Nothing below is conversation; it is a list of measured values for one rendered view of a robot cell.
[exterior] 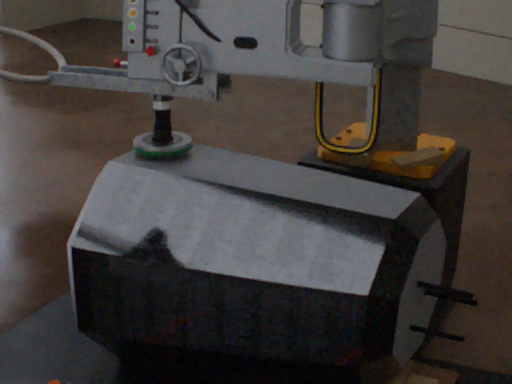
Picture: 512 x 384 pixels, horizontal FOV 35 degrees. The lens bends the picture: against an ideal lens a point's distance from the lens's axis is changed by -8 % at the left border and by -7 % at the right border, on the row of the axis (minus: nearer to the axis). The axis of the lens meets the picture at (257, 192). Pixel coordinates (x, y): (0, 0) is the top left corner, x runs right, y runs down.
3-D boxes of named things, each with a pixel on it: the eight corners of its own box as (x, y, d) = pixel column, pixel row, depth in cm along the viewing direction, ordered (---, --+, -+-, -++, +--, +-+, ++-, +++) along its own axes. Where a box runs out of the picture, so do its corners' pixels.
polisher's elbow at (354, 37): (331, 47, 299) (333, -6, 292) (383, 55, 292) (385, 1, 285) (313, 56, 283) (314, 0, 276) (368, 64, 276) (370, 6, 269)
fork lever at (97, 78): (233, 90, 312) (234, 77, 310) (217, 103, 295) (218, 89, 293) (64, 75, 327) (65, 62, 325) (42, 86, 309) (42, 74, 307)
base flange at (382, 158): (356, 129, 393) (357, 119, 391) (457, 148, 372) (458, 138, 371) (313, 158, 352) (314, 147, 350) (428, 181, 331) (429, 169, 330)
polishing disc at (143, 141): (167, 155, 302) (167, 152, 301) (121, 144, 312) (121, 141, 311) (203, 140, 319) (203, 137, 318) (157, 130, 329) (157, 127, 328)
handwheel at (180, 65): (209, 82, 295) (210, 40, 290) (200, 89, 286) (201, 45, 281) (168, 79, 299) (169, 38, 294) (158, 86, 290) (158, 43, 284)
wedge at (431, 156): (432, 157, 347) (433, 145, 345) (443, 165, 338) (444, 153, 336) (389, 160, 341) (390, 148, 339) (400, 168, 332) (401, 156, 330)
